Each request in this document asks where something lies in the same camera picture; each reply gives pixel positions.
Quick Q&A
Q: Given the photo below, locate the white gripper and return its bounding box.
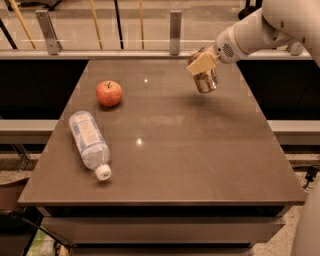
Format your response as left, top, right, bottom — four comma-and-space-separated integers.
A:
187, 26, 244, 76

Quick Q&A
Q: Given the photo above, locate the orange soda can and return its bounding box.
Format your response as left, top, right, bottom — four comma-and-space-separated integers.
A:
186, 47, 220, 94

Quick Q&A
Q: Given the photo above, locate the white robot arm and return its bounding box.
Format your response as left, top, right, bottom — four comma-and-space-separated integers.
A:
187, 0, 320, 75

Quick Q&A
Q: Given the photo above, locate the black office chair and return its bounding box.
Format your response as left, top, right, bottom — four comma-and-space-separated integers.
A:
238, 0, 263, 20

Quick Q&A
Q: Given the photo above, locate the red apple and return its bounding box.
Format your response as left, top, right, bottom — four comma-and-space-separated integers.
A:
96, 80, 123, 107

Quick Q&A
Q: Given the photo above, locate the clear plastic water bottle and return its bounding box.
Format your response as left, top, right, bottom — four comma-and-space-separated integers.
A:
69, 111, 112, 181

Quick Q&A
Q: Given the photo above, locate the metal glass railing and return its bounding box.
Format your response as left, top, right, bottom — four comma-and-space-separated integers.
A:
0, 9, 314, 61

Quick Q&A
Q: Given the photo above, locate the grey table drawer cabinet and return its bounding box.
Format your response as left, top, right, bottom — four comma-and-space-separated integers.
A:
42, 216, 285, 256

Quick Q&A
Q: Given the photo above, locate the black power adapter cable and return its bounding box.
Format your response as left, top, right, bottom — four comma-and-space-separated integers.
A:
302, 165, 320, 188

